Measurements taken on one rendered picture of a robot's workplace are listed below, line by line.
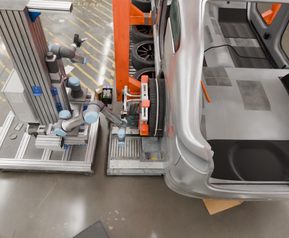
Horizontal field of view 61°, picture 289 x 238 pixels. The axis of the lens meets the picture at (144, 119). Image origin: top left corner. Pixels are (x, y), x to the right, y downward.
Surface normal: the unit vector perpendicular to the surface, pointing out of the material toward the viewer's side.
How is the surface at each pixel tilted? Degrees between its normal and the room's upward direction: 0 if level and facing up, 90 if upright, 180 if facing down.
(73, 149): 0
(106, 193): 0
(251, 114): 22
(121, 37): 90
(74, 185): 0
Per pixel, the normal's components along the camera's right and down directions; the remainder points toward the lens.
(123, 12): 0.03, 0.78
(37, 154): 0.06, -0.62
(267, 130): 0.07, -0.33
